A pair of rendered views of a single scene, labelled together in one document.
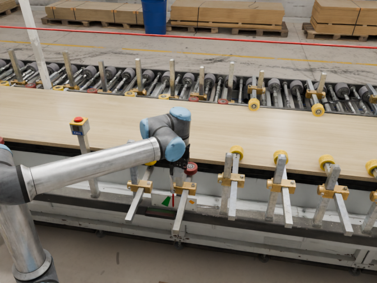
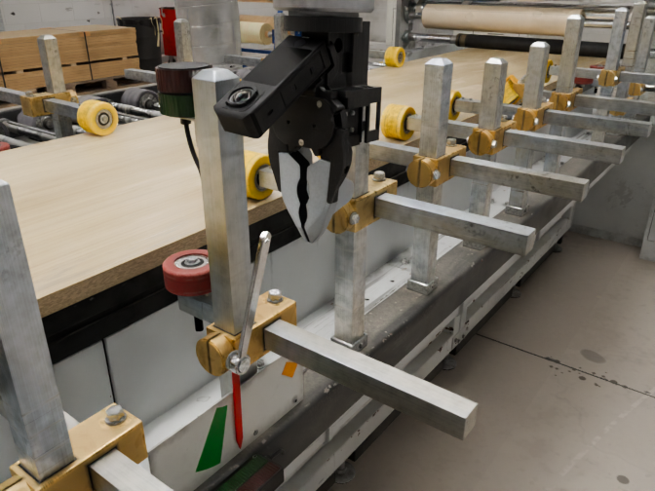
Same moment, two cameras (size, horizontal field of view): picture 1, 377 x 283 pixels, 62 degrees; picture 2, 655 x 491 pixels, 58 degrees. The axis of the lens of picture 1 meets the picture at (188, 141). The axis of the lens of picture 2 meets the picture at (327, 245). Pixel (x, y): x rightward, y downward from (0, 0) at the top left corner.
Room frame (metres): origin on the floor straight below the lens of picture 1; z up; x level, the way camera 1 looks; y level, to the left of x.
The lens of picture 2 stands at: (0.86, 0.55, 1.27)
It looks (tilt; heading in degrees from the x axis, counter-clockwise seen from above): 25 degrees down; 297
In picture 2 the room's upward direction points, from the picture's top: straight up
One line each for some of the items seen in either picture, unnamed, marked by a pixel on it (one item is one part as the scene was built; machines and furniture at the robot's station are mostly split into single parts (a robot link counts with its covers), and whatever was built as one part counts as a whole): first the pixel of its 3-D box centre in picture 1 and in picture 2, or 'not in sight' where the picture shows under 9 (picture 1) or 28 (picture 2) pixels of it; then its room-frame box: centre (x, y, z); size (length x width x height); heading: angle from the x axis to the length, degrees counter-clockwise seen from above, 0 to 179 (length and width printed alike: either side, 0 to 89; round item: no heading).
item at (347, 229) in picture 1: (336, 192); (497, 134); (1.11, -0.73, 0.95); 0.50 x 0.04 x 0.04; 170
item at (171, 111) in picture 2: not in sight; (187, 100); (1.29, 0.04, 1.14); 0.06 x 0.06 x 0.02
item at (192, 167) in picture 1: (190, 173); (195, 294); (1.36, -0.01, 0.85); 0.08 x 0.08 x 0.11
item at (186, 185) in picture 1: (183, 187); (247, 332); (1.25, 0.02, 0.85); 0.14 x 0.06 x 0.05; 80
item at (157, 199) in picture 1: (173, 202); (237, 422); (1.23, 0.08, 0.75); 0.26 x 0.01 x 0.10; 80
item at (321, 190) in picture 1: (332, 191); (491, 136); (1.12, -0.71, 0.95); 0.14 x 0.06 x 0.05; 80
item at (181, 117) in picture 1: (179, 122); not in sight; (1.12, 0.04, 1.34); 0.10 x 0.09 x 0.12; 121
